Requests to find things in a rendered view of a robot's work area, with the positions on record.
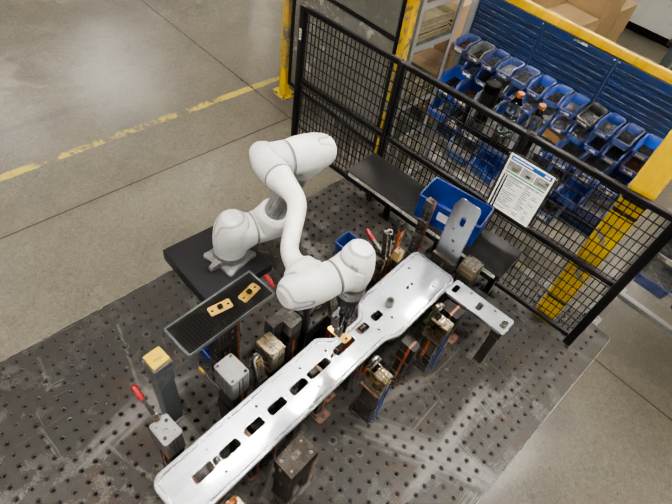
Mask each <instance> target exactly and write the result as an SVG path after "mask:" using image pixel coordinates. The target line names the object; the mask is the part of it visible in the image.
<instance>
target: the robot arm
mask: <svg viewBox="0 0 672 504"><path fill-rule="evenodd" d="M336 155H337V148H336V144H335V142H334V140H333V139H332V138H331V137H330V136H328V135H327V134H324V133H318V132H311V133H305V134H300V135H295V136H292V137H289V138H287V139H284V140H279V141H274V142H270V143H269V142H267V141H258V142H255V143H254V144H253V145H252V146H251V147H250V149H249V157H250V164H251V166H252V168H253V170H254V172H255V174H256V175H257V176H258V178H259V179H260V180H261V181H262V182H263V183H264V184H265V185H266V186H267V187H268V188H270V189H271V190H272V191H273V192H272V194H271V196H270V198H267V199H265V200H264V201H263V202H262V203H261V204H260V205H258V206H257V207H256V208H255V209H254V210H252V211H249V212H242V211H240V210H237V209H228V210H225V211H223V212H222V213H220V214H219V216H218V217H217V219H216V221H215V223H214V227H213V234H212V241H213V248H212V249H211V250H210V251H208V252H206V253H204V258H205V259H207V260H209V261H211V262H212V263H211V265H210V266H209V267H208V269H209V270H210V271H211V272H213V271H215V270H216V269H218V268H220V269H222V270H223V271H224V272H226V274H227V275H228V276H229V277H232V276H234V275H235V273H236V272H237V271H238V270H239V269H240V268H241V267H243V266H244V265H245V264H246V263H247V262H249V261H250V260H251V259H254V258H255V257H256V253H255V252H254V251H251V250H249V249H250V248H251V247H253V246H254V245H256V244H259V243H263V242H267V241H270V240H273V239H276V238H279V237H281V236H282V239H281V246H280V252H281V258H282V261H283V264H284V266H285V268H286V270H285V273H284V277H283V278H282V279H281V280H280V282H279V283H278V285H277V290H276V294H277V298H278V300H279V301H280V303H281V304H282V305H283V306H284V307H285V308H288V309H290V310H304V309H308V308H311V307H314V306H317V305H320V304H322V303H325V302H327V301H329V300H331V299H332V298H334V297H335V296H336V299H337V302H338V305H337V307H336V309H337V310H336V311H335V312H331V313H330V315H331V326H332V327H334V331H333V333H334V334H336V335H337V336H338V337H339V338H340V337H341V335H342V331H343V333H346V329H347V325H348V321H349V322H351V321H352V319H350V317H351V316H354V313H355V311H356V308H357V306H358V304H359V302H360V300H361V299H362V298H363V296H364V294H365V290H366V288H367V285H368V283H369V282H370V280H371V278H372V276H373V273H374V269H375V262H376V255H375V250H374V249H373V247H372V246H371V245H370V244H369V243H368V242H367V241H366V240H363V239H353V240H351V241H350V242H349V243H347V244H346V245H345V246H344V247H343V249H342V251H340V252H339V253H338V254H336V255H335V256H334V257H332V258H331V259H329V260H327V261H324V262H321V261H319V260H316V259H314V258H313V257H311V256H302V255H301V253H300V252H299V242H300V238H301V233H302V229H303V225H304V220H305V216H306V210H307V203H306V198H305V195H304V192H303V190H302V188H303V186H304V184H305V183H306V181H307V180H310V179H312V178H313V177H314V176H315V175H317V174H318V173H319V172H321V171H322V170H323V169H324V168H326V167H328V166H329V165H330V164H331V163H332V162H333V161H334V160H335V158H336Z"/></svg>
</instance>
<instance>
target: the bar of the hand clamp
mask: <svg viewBox="0 0 672 504"><path fill-rule="evenodd" d="M382 232H383V240H382V250H381V258H382V259H383V260H384V261H388V262H389V259H390V251H391V242H392V241H395V240H396V239H397V235H396V234H393V230H392V229H390V228H388V229H387V230H382ZM386 257H387V258H388V259H387V260H386Z"/></svg>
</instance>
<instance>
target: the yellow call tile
mask: <svg viewBox="0 0 672 504"><path fill-rule="evenodd" d="M143 359H144V360H145V362H146V363H147V364H148V365H149V366H150V367H151V368H152V369H153V370H154V371H155V370H156V369H158V368H159V367H160V366H162V365H163V364H165V363H166V362H167V361H169V360H170V357H169V356H168V355H167V354H166V353H165V352H164V351H163V350H162V349H161V348H160V347H159V346H158V347H156V348H155V349H154V350H152V351H151V352H149V353H148V354H146V355H145V356H144V357H143Z"/></svg>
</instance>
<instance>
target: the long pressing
mask: <svg viewBox="0 0 672 504"><path fill-rule="evenodd" d="M408 267H409V268H410V269H408ZM410 283H413V285H411V284H410ZM452 284H453V278H452V276H451V275H450V274H448V273H447V272H446V271H444V270H443V269H442V268H440V267H439V266H438V265H436V264H435V263H433V262H432V261H431V260H429V259H428V258H427V257H425V256H424V255H422V254H421V253H419V252H413V253H411V254H410V255H409V256H408V257H406V258H405V259H404V260H403V261H402V262H401V263H399V264H398V265H397V266H396V267H395V268H394V269H392V270H391V271H390V272H389V273H388V274H386V275H385V276H384V277H383V278H382V279H381V280H379V281H378V282H377V283H376V284H375V285H373V286H372V287H371V288H370V289H369V290H368V291H366V292H365V294H364V296H363V298H362V299H361V300H360V302H359V304H358V306H357V315H358V317H357V319H356V320H355V321H354V322H353V323H352V324H351V325H349V326H348V327H347V329H346V332H347V333H348V334H349V335H350V336H352V337H353V338H354V339H355V341H354V342H353V343H352V344H351V345H350V346H349V347H348V348H346V349H345V350H344V351H343V352H342V353H341V354H340V355H339V356H336V355H335V354H334V353H333V350H334V349H335V348H336V347H337V346H338V345H339V344H341V343H342V342H341V341H340V340H339V339H338V338H337V337H334V338H316V339H314V340H313V341H312V342H311V343H309V344H308V345H307V346H306V347H305V348H304V349H302V350H301V351H300V352H299V353H298V354H297V355H295V356H294V357H293V358H292V359H291V360H290V361H288V362H287V363H286V364H285V365H284V366H283V367H281V368H280V369H279V370H278V371H277V372H276V373H274V374H273V375H272V376H271V377H270V378H269V379H267V380H266V381H265V382H264V383H263V384H262V385H260V386H259V387H258V388H257V389H256V390H254V391H253V392H252V393H251V394H250V395H249V396H247V397H246V398H245V399H244V400H243V401H242V402H240V403H239V404H238V405H237V406H236V407H235V408H233V409H232V410H231V411H230V412H229V413H228V414H226V415H225V416H224V417H223V418H222V419H221V420H219V421H218V422H217V423H216V424H215V425H214V426H212V427H211V428H210V429H209V430H208V431H206V432H205V433H204V434H203V435H202V436H201V437H199V438H198V439H197V440H196V441H195V442H194V443H192V444H191V445H190V446H189V447H188V448H187V449H185V450H184V451H183V452H182V453H181V454H180V455H178V456H177V457H176V458H175V459H174V460H173V461H171V462H170V463H169V464H168V465H167V466H166V467H164V468H163V469H162V470H161V471H160V472H159V473H158V474H157V475H156V477H155V479H154V489H155V491H156V492H157V494H158V495H159V496H160V498H161V499H162V500H163V501H164V503H165V504H216V503H217V502H218V501H219V500H220V499H222V498H223V497H224V496H225V495H226V494H227V493H228V492H229V491H230V490H231V489H232V488H233V487H234V486H235V485H236V484H237V483H238V482H239V481H240V480H241V479H242V478H243V477H244V476H245V475H246V474H248V473H249V472H250V471H251V470H252V469H253V468H254V467H255V466H256V465H257V464H258V463H259V462H260V461H261V460H262V459H263V458H264V457H265V456H266V455H267V454H268V453H269V452H270V451H271V450H272V449H274V448H275V447H276V446H277V445H278V444H279V443H280V442H281V441H282V440H283V439H284V438H285V437H286V436H287V435H288V434H289V433H290V432H291V431H292V430H293V429H294V428H295V427H296V426H297V425H298V424H300V423H301V422H302V421H303V420H304V419H305V418H306V417H307V416H308V415H309V414H310V413H311V412H312V411H313V410H314V409H315V408H316V407H317V406H318V405H319V404H320V403H321V402H322V401H323V400H324V399H326V398H327V397H328V396H329V395H330V394H331V393H332V392H333V391H334V390H335V389H336V388H337V387H338V386H339V385H340V384H341V383H342V382H343V381H344V380H345V379H346V378H347V377H348V376H349V375H350V374H352V373H353V372H354V371H355V370H356V369H357V368H358V367H359V366H360V365H361V364H362V363H363V362H364V361H365V360H366V359H367V358H368V357H369V356H370V355H371V354H372V353H373V352H374V351H375V350H376V349H378V348H379V347H380V346H381V345H382V344H383V343H384V342H386V341H388V340H391V339H394V338H397V337H399V336H401V335H402V334H403V333H404V332H405V331H406V330H407V329H408V328H409V327H410V326H411V325H412V324H413V323H414V322H415V321H416V320H417V319H418V318H419V317H420V316H421V315H422V314H423V313H424V312H425V311H426V310H427V309H428V308H429V307H430V306H431V305H432V304H433V303H434V302H435V301H436V300H437V299H438V298H439V297H441V296H442V295H443V294H444V293H445V292H446V290H447V289H448V288H449V287H450V286H451V285H452ZM408 285H409V289H407V288H406V287H407V286H408ZM432 286H434V287H432ZM389 296H392V297H393V298H394V304H393V307H391V308H387V307H386V306H385V303H386V300H387V298H388V297H389ZM376 311H380V312H381V313H382V314H383V316H382V317H380V318H379V319H378V320H377V321H374V320H373V319H372V318H371V316H372V315H373V314H374V313H375V312H376ZM391 316H392V317H393V318H391ZM363 323H366V324H367V325H368V326H369V328H368V329H367V330H366V331H365V332H364V333H363V334H359V333H358V332H357V331H356V329H357V328H358V327H360V326H361V325H362V324H363ZM377 329H380V331H378V330H377ZM326 349H327V351H328V352H325V351H324V350H326ZM332 353H333V358H331V357H330V355H331V354H332ZM324 358H327V359H329V360H330V362H331V363H330V364H329V365H328V366H327V367H326V368H325V369H323V370H322V371H321V372H320V373H319V374H318V375H317V376H316V377H315V378H314V379H310V378H309V377H308V376H307V373H308V372H309V371H310V370H312V369H313V368H314V367H315V366H316V365H317V364H318V363H319V362H321V361H322V360H323V359H324ZM299 368H300V369H299ZM302 378H304V379H305V380H306V381H307V382H308V384H307V385H306V386H305V387H304V388H303V389H302V390H300V391H299V392H298V393H297V394H296V395H293V394H292V393H290V391H289V390H290V388H292V387H293V386H294V385H295V384H296V383H297V382H298V381H299V380H300V379H302ZM317 385H319V387H317ZM281 397H283V398H284V399H285V400H286V401H287V403H286V404H285V405H284V406H283V407H282V408H281V409H280V410H279V411H278V412H276V413H275V414H274V415H271V414H270V413H269V412H268V411H267V410H268V408H269V407H270V406H271V405H273V404H274V403H275V402H276V401H277V400H278V399H279V398H281ZM255 405H257V406H258V407H257V408H256V407H255ZM258 417H260V418H262V419H263V420H264V424H263V425H262V426H261V427H260V428H259V429H258V430H257V431H256V432H255V433H253V434H252V435H251V436H247V435H246V434H245V433H244V430H245V429H246V428H247V427H248V426H249V425H250V424H251V423H252V422H254V421H255V420H256V419H257V418H258ZM234 439H237V440H238V441H239V442H240V446H239V447H238V448H237V449H236V450H235V451H234V452H233V453H232V454H230V455H229V456H228V457H227V458H226V459H222V458H221V457H220V456H219V452H220V451H221V450H222V449H224V448H225V447H226V446H227V445H228V444H229V443H230V442H231V441H232V440H234ZM206 449H208V451H206ZM214 456H219V457H220V458H221V461H220V462H219V463H218V464H217V465H215V464H214V463H213V462H212V460H213V457H214ZM208 462H211V463H213V464H212V465H214V466H215V469H214V470H213V471H212V472H211V473H210V474H209V475H207V476H206V477H205V478H204V479H203V480H202V481H201V482H200V483H198V484H196V483H195V482H194V481H193V480H192V477H193V475H195V474H196V473H197V472H198V471H199V470H200V469H201V468H202V467H203V466H205V465H206V464H207V463H208ZM226 470H227V471H228V472H227V473H225V471H226Z"/></svg>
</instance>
